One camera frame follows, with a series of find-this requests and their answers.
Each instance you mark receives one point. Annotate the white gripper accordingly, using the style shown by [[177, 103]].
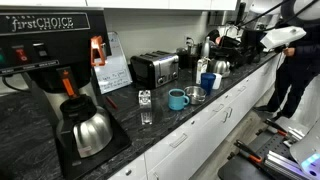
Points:
[[283, 36]]

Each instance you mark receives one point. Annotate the deep blue cup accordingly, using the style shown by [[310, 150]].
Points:
[[207, 83]]

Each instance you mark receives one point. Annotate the steel cup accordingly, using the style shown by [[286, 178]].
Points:
[[192, 50]]

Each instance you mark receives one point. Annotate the bystander bare hand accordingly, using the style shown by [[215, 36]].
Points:
[[289, 52]]

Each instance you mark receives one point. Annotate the person in dark clothes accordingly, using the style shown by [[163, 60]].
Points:
[[300, 73]]

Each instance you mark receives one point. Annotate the black dish rack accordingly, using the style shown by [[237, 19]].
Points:
[[233, 50]]

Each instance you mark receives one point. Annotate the pink bowl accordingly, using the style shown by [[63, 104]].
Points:
[[218, 40]]

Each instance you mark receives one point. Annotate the round steel kettle carafe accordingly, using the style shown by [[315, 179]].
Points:
[[220, 66]]

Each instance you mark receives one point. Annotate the slim steel bottle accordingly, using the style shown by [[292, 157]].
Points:
[[205, 48]]

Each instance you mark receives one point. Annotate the black grinder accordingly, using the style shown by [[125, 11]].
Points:
[[181, 58]]

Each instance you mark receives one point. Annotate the small steel bowl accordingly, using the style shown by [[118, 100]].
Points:
[[195, 95]]

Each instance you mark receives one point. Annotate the white device with blue light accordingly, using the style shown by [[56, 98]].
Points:
[[306, 150]]

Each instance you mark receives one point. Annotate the teal ceramic mug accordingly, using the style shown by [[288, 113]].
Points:
[[175, 101]]

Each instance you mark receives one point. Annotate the aluminium extrusion bars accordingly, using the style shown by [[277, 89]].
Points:
[[283, 165]]

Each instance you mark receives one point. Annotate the white lower cabinets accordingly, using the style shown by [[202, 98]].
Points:
[[200, 140]]

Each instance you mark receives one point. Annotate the white cabinets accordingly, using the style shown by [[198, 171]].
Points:
[[200, 140], [150, 3]]

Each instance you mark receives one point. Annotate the steel and black toaster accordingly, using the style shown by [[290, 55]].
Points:
[[153, 68]]

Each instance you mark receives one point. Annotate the white upper cabinets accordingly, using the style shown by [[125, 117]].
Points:
[[150, 3]]

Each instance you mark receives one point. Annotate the black cart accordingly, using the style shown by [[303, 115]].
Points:
[[240, 170]]

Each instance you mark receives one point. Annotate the small whiteboard with writing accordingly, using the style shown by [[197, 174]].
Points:
[[115, 73]]

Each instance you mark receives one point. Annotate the red marker pen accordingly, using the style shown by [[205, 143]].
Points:
[[112, 103]]

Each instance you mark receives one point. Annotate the steel carafe with black lid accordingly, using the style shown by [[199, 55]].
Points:
[[93, 133]]

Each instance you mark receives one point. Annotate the black coffee brewing machine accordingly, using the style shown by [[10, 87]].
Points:
[[50, 43]]

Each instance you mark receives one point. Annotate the white wall outlet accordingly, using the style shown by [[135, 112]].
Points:
[[187, 39]]

